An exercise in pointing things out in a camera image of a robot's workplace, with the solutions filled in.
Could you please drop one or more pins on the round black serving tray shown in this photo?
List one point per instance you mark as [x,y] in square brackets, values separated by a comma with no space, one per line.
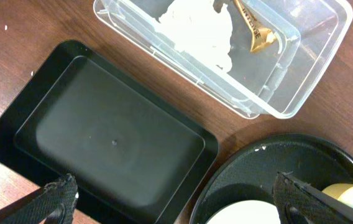
[249,174]

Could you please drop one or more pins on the black rectangular tray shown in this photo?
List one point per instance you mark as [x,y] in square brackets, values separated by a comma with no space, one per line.
[135,157]

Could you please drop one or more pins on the large white tissue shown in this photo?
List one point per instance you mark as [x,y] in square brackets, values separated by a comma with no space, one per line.
[201,28]

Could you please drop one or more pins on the clear plastic bin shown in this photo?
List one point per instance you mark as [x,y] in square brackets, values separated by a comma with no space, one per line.
[275,81]

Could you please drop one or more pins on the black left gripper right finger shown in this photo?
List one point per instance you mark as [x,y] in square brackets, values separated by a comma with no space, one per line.
[298,202]

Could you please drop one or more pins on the gold coffee sachet wrapper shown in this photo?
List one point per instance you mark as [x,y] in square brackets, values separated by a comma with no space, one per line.
[262,37]

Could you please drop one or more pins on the grey plate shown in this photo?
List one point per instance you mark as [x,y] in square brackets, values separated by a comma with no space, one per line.
[246,212]

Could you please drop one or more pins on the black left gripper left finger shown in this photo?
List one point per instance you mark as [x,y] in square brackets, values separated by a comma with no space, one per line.
[53,203]

